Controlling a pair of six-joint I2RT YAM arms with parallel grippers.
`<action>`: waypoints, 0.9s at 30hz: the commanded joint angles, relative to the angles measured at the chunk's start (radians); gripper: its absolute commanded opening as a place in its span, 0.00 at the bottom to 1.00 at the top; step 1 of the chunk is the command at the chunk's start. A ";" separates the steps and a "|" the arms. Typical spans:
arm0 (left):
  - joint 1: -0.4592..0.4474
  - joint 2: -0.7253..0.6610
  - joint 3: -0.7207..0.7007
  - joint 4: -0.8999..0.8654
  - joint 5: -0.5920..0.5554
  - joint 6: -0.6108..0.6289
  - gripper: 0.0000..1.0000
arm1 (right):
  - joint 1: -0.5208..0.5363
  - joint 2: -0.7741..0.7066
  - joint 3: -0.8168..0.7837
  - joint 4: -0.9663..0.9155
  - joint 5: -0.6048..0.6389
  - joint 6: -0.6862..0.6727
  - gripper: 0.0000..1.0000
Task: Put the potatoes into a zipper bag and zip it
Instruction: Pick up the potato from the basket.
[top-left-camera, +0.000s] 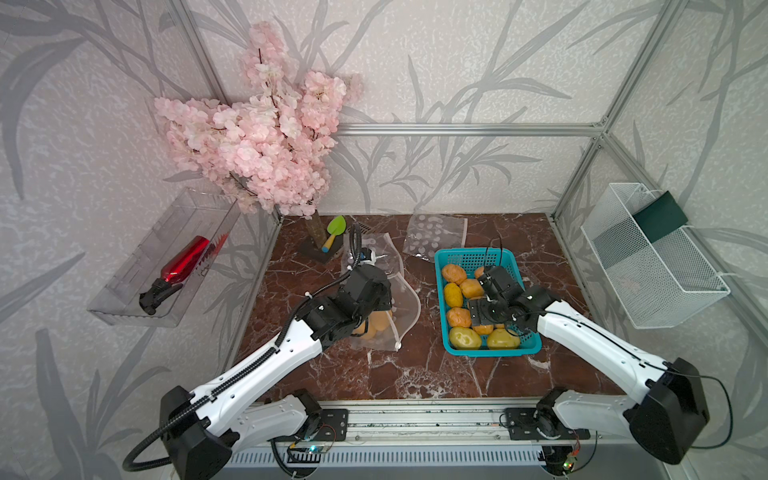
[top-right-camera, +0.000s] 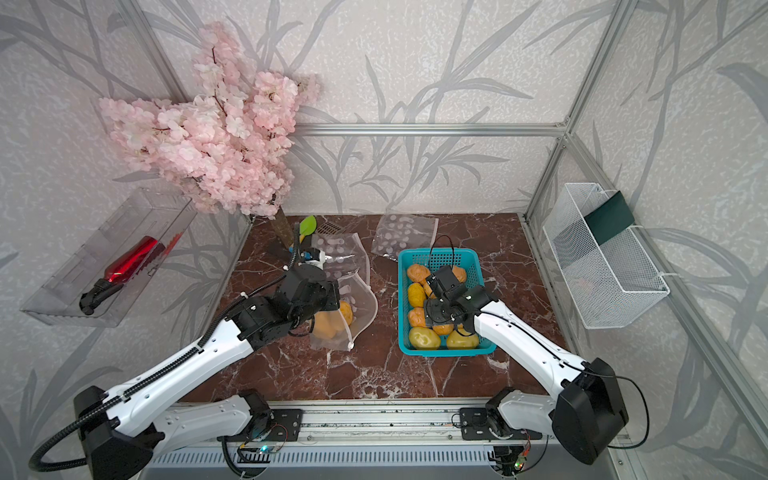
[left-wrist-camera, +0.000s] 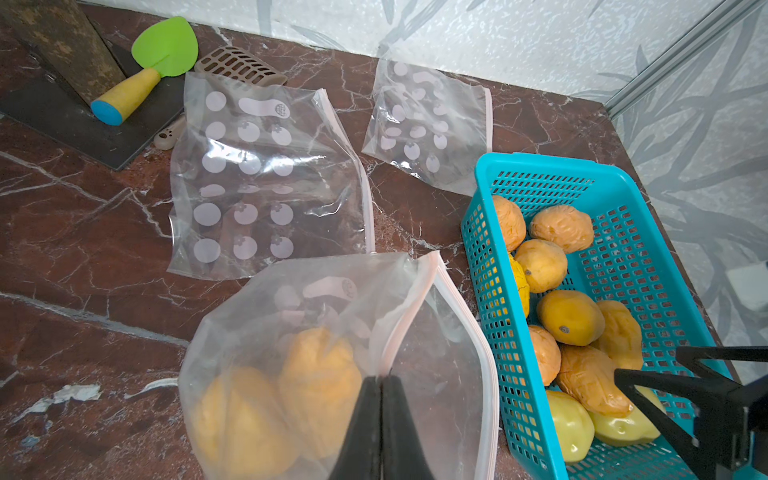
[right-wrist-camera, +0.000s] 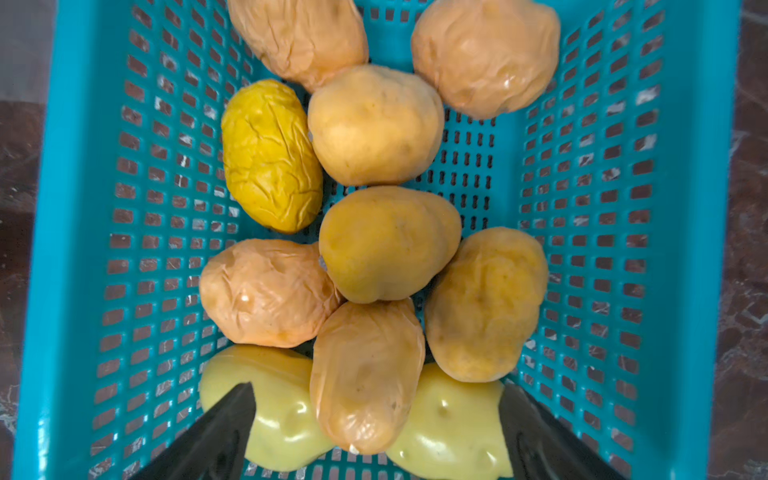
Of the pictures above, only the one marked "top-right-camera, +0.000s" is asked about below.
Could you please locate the clear dotted zipper bag front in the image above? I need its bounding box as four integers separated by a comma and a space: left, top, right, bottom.
310, 274, 378, 351

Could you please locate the clear dotted zipper bag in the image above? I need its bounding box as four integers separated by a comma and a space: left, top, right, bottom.
310, 274, 378, 351
371, 213, 439, 260
311, 233, 370, 284

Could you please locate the orange brown potato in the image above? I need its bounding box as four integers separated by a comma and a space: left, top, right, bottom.
339, 300, 354, 326

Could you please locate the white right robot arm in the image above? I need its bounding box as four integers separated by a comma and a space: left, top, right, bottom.
425, 266, 629, 465

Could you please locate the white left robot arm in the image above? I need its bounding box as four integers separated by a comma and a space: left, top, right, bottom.
28, 248, 340, 479

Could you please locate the clear dotted zipper bag middle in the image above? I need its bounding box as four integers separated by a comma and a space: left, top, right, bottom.
311, 233, 370, 284

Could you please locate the clear dotted zipper bag back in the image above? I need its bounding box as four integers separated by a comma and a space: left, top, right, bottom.
371, 213, 439, 260

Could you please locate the yellow potato in basket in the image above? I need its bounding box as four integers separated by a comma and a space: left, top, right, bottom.
407, 283, 427, 308

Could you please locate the teal plastic basket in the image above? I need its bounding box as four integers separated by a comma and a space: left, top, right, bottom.
397, 247, 497, 358

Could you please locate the beige slotted spatula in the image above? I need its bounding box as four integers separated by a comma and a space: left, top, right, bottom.
316, 221, 344, 235

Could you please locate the red black hair dryer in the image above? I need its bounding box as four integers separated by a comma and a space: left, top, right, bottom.
79, 236, 166, 316

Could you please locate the artificial pink blossom tree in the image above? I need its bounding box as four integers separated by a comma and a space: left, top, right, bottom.
98, 22, 320, 246

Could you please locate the black square tree base plate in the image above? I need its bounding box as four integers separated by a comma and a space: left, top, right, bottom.
266, 238, 293, 265

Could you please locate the green toy shovel yellow handle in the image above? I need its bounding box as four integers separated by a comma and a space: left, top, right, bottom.
299, 215, 317, 243

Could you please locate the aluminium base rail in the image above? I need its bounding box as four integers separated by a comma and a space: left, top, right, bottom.
149, 397, 631, 448

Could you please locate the white wire mesh basket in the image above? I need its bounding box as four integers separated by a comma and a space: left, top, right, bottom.
543, 183, 670, 330

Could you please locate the clear acrylic wall shelf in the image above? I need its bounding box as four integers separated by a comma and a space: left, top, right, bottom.
20, 188, 197, 328

